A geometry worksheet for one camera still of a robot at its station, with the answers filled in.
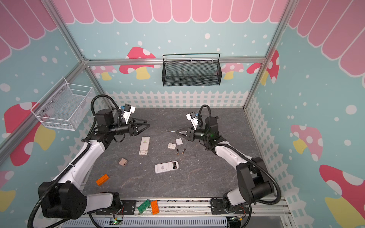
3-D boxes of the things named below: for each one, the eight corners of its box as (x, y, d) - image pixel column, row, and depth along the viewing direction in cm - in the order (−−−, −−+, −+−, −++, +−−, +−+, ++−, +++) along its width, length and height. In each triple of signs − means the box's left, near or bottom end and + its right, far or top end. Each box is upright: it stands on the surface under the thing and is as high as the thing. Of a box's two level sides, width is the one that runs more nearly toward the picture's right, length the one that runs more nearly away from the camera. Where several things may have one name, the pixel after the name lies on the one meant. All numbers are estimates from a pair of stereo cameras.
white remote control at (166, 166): (155, 173, 88) (155, 172, 86) (155, 165, 91) (154, 164, 89) (179, 168, 90) (179, 167, 88) (178, 161, 93) (177, 160, 91)
